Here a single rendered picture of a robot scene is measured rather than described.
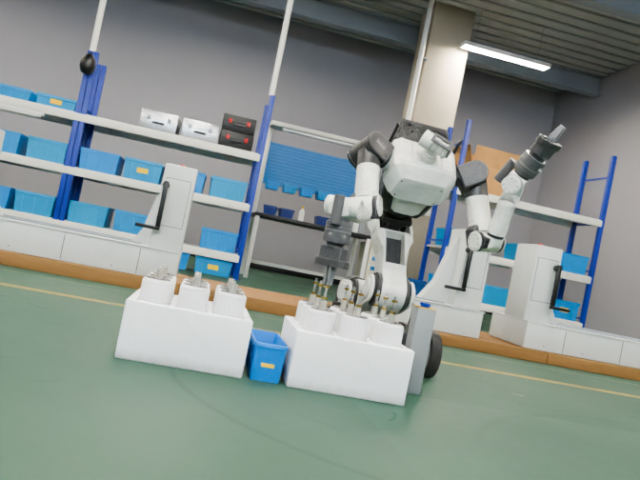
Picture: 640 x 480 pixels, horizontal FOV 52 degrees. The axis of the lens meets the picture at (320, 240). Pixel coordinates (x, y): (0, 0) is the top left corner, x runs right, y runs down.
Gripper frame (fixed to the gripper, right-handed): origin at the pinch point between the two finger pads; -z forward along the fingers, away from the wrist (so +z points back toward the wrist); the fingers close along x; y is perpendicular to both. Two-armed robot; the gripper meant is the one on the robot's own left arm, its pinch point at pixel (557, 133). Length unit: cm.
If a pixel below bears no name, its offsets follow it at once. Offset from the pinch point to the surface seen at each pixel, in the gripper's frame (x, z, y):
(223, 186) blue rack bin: -181, 290, 338
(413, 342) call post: 27, 82, -26
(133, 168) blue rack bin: -107, 316, 382
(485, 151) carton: -416, 137, 264
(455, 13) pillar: -503, 62, 484
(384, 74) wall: -602, 219, 615
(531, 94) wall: -821, 122, 504
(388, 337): 52, 73, -29
